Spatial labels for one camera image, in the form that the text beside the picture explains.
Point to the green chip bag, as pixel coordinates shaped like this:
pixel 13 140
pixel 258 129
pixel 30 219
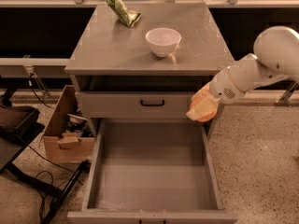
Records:
pixel 128 17

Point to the grey drawer cabinet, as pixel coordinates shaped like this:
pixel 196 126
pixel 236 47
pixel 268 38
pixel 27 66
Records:
pixel 109 49

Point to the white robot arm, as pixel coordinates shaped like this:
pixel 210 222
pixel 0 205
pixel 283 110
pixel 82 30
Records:
pixel 275 57

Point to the black stand with cables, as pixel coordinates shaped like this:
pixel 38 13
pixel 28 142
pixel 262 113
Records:
pixel 18 129

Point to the cardboard box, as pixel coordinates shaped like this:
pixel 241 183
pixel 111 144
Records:
pixel 60 144

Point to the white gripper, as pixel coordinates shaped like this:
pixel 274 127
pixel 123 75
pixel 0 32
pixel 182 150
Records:
pixel 223 88

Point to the white bowl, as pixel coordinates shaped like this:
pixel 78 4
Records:
pixel 163 41

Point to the white cup in box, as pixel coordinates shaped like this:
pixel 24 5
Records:
pixel 76 119

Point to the closed drawer with black handle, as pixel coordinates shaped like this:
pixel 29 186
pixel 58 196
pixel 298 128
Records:
pixel 104 104

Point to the open grey drawer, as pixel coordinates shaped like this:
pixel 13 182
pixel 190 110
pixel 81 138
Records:
pixel 155 172

